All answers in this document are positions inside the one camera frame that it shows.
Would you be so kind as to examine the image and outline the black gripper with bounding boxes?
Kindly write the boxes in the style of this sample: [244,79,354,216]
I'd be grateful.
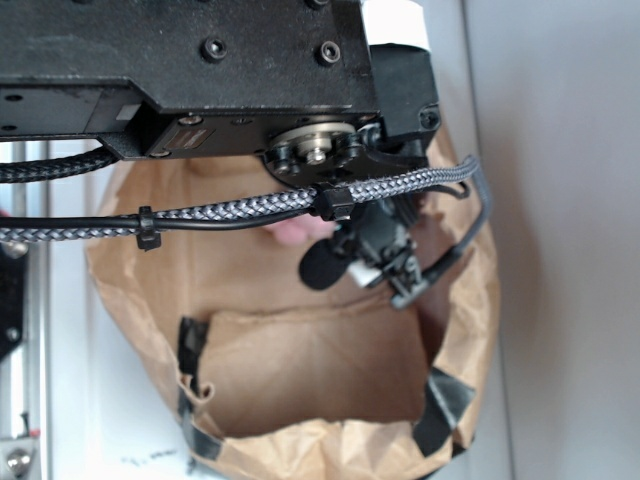
[298,194,430,309]

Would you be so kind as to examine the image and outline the pink plush bunny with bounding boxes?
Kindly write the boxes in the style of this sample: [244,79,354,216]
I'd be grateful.
[264,214,336,246]

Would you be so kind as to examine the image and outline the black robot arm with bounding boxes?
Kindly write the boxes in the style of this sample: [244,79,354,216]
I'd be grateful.
[1,1,442,306]

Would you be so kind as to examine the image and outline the brown paper bag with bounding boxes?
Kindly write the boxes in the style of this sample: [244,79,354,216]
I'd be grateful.
[84,124,500,480]

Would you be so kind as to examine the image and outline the white plastic tray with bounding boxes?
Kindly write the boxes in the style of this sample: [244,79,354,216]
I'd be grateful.
[47,1,515,479]

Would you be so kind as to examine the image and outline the grey braided cable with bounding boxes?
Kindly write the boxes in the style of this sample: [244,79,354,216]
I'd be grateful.
[0,147,495,254]

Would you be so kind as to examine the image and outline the black metal bracket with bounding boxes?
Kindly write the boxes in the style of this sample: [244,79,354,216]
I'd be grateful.
[0,242,29,361]

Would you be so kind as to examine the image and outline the aluminium frame rail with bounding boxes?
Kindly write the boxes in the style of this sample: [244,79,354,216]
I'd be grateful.
[0,139,54,480]

